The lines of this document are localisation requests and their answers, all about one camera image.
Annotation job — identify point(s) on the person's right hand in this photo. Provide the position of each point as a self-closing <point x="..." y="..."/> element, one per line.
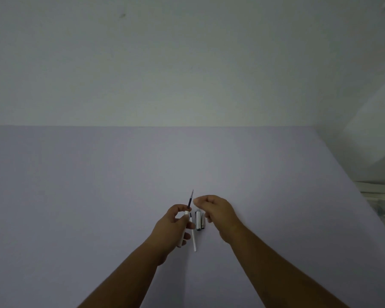
<point x="223" y="218"/>

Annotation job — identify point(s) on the person's left hand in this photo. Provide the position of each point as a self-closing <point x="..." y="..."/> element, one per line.
<point x="168" y="229"/>

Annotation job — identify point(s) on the person's left thumb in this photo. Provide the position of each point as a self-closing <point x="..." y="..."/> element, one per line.
<point x="182" y="207"/>

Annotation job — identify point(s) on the person's right fingers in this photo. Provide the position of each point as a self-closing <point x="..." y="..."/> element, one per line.
<point x="207" y="202"/>

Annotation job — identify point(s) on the black-tipped pen refill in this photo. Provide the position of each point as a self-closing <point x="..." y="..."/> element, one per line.
<point x="190" y="200"/>

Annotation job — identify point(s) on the white pen barrel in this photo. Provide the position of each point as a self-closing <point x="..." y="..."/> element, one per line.
<point x="183" y="235"/>

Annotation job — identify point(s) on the person's left forearm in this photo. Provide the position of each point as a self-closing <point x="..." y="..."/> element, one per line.
<point x="122" y="279"/>

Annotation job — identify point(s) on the person's right forearm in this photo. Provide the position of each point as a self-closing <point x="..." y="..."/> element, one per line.
<point x="282" y="272"/>

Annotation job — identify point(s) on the white pen cap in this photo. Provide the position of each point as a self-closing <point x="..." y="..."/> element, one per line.
<point x="198" y="220"/>

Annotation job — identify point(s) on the thin white pen refill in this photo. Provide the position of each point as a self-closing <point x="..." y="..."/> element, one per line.
<point x="193" y="238"/>

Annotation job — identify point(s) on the white furniture rail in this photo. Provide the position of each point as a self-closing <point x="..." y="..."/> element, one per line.
<point x="377" y="188"/>

